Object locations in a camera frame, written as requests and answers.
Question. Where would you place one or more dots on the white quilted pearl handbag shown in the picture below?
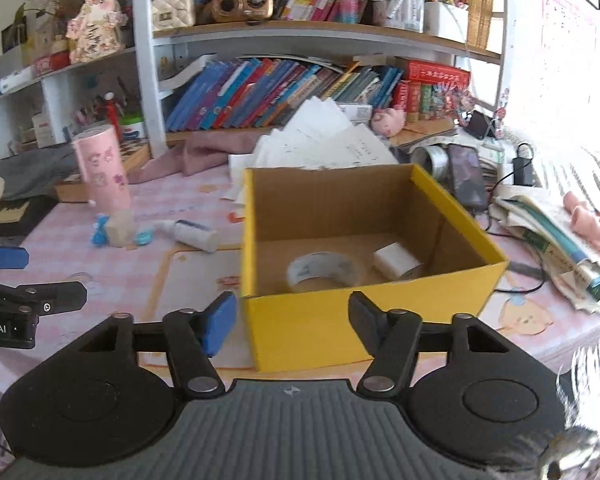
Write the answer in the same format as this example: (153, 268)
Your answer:
(172, 12)

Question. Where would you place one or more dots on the phone on stand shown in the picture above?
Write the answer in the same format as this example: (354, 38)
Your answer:
(479, 125)

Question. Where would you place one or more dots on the pink pig plush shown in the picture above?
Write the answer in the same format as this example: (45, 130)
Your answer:
(387, 121)

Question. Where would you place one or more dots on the yellow cardboard box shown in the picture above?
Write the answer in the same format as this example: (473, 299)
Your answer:
(305, 330)

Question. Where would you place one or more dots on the black smartphone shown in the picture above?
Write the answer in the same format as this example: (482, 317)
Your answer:
(467, 175)

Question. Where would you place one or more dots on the white box with code label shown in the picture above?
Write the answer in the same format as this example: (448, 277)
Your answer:
(356, 111)

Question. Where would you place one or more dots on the grey cloth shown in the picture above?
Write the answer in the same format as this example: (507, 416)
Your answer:
(25, 170)

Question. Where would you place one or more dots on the cup of pens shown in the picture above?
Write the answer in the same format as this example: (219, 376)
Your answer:
(130, 125)

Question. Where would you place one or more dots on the woven bamboo mat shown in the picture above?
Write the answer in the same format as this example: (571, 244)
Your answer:
(481, 10)

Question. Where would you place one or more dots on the white bookshelf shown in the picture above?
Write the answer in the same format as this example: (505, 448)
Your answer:
(142, 60)

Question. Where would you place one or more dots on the pink cylinder container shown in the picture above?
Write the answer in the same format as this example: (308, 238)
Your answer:
(102, 170)

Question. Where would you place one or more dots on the clear pen holder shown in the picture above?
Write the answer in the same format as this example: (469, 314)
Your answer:
(400, 12)

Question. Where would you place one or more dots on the row of red books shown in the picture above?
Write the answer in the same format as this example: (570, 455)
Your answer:
(425, 102)

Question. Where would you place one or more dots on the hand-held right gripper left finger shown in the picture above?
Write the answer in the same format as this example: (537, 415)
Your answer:
(219, 325)

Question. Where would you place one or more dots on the pile of white papers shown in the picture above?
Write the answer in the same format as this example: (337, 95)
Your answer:
(330, 145)

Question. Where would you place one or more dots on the black power adapter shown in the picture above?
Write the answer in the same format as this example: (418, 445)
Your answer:
(523, 170)

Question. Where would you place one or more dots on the stack of worn books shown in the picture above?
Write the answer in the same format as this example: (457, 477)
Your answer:
(545, 240)

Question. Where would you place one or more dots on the pink checkered cloth desktop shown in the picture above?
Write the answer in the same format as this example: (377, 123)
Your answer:
(130, 280)

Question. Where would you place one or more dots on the beige rectangular block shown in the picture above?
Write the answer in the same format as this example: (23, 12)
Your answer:
(119, 227)

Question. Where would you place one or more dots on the yellow tape roll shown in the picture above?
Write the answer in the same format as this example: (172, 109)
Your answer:
(295, 275)

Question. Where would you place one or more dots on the white pen holder box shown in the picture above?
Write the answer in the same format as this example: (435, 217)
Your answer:
(445, 22)

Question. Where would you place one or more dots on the white fuzzy sleeve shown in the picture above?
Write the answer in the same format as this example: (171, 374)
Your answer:
(595, 375)

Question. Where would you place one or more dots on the large white charger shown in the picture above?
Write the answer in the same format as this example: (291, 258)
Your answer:
(395, 260)

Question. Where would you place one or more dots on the wooden retro radio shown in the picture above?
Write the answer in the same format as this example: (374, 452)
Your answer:
(242, 6)

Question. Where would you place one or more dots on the wall poster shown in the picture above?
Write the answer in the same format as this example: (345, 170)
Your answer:
(567, 45)

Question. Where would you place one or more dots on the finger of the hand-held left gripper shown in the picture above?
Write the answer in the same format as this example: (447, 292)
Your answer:
(55, 297)
(5, 257)

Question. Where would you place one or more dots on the row of colourful books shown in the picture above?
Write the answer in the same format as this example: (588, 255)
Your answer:
(260, 92)

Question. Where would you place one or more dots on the black electronic keyboard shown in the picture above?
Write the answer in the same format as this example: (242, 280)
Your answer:
(20, 217)

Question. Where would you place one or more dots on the pink floral figurine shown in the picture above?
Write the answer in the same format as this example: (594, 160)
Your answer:
(95, 35)

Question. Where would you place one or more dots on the thick red dictionary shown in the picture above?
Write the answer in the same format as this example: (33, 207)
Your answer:
(435, 75)

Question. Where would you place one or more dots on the pink rubber toy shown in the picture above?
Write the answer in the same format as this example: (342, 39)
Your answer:
(587, 220)

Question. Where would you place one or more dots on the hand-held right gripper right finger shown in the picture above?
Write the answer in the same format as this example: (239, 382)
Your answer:
(364, 322)

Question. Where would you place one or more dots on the silver tape roll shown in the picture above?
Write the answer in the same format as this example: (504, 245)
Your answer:
(430, 162)

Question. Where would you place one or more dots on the white spray bottle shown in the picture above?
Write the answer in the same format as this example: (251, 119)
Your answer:
(195, 235)

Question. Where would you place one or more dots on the pink cloth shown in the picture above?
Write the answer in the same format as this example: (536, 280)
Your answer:
(200, 152)

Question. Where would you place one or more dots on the wooden chessboard box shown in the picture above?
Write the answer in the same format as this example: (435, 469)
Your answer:
(135, 157)

